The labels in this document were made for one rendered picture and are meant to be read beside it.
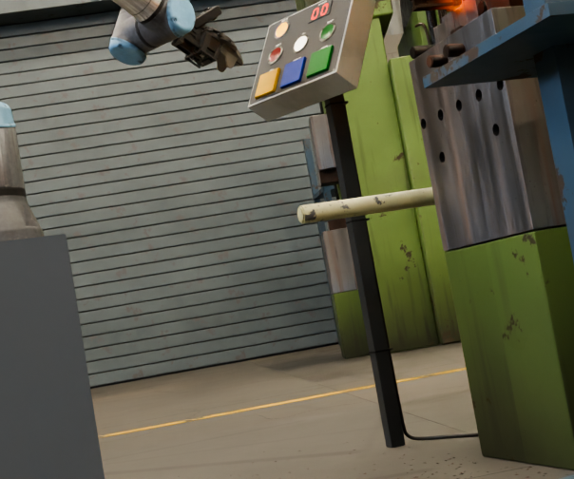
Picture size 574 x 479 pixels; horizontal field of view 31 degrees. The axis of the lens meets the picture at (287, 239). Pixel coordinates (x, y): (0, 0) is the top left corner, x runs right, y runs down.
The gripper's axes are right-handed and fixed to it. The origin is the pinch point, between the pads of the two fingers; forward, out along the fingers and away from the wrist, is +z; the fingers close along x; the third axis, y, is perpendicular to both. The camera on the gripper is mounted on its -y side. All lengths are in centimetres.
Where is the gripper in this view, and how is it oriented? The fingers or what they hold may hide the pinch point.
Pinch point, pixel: (239, 59)
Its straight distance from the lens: 274.0
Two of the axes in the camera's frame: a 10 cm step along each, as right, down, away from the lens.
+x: 6.8, -1.7, -7.1
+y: -2.1, 8.9, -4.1
